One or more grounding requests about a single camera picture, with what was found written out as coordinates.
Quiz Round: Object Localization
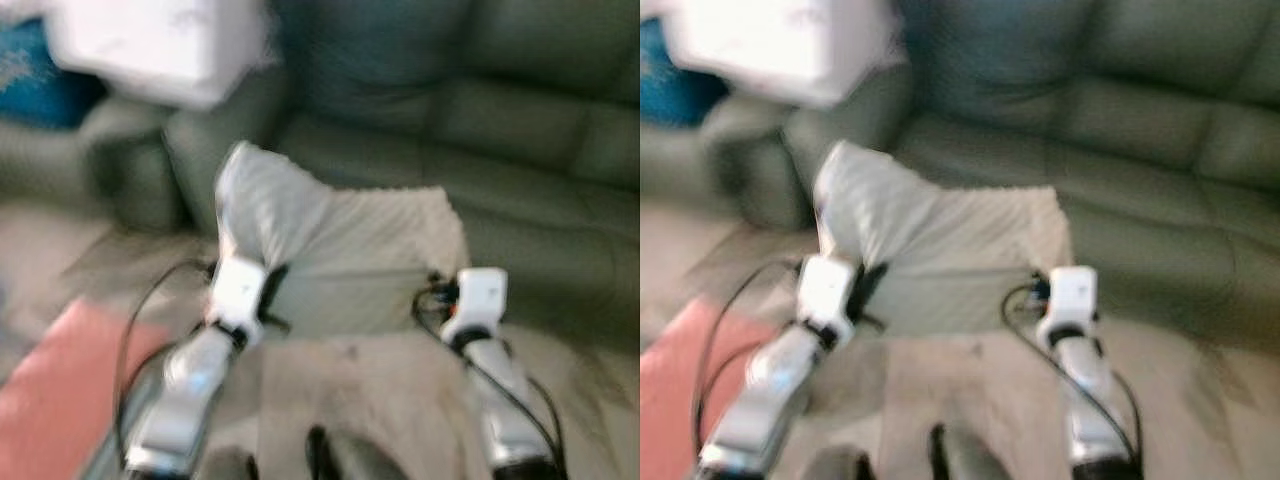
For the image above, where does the short black arm cable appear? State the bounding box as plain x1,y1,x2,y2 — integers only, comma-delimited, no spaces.
126,338,181,406
528,375,568,473
1112,372,1147,469
716,340,776,403

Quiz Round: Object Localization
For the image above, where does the dark green leather sofa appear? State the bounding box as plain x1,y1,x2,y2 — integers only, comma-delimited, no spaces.
0,0,641,353
640,0,1280,353

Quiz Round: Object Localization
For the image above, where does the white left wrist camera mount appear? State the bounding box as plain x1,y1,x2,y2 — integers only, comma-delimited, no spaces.
796,254,859,332
207,256,269,332

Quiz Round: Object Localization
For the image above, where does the silver right robot leg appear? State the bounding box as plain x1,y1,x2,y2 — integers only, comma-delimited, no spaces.
305,425,412,480
925,424,1013,480

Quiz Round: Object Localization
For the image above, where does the short black right arm cable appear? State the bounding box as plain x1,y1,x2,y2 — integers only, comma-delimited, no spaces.
1112,372,1147,469
528,375,568,473

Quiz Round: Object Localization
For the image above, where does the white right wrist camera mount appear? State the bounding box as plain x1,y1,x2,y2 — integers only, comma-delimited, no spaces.
1036,265,1100,342
444,267,509,342

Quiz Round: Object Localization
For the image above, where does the white dimpled pillow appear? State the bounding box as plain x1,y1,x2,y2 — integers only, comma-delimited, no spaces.
815,140,1074,336
215,140,469,339

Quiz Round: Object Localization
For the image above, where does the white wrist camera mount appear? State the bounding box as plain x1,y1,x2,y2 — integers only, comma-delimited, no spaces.
796,254,859,332
444,267,509,342
207,256,269,332
1036,265,1100,342

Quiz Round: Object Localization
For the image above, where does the short black left arm cable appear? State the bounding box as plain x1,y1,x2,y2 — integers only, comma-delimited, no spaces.
126,338,181,406
716,340,776,403

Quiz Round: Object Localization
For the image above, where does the long black left arm cable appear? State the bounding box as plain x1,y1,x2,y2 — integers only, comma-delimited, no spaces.
690,257,803,453
113,257,217,471

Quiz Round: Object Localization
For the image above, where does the white storage box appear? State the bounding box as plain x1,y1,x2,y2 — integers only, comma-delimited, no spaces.
660,0,907,110
44,0,282,110

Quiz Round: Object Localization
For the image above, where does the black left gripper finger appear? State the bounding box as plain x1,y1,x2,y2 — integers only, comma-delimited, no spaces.
856,262,889,313
262,263,292,313

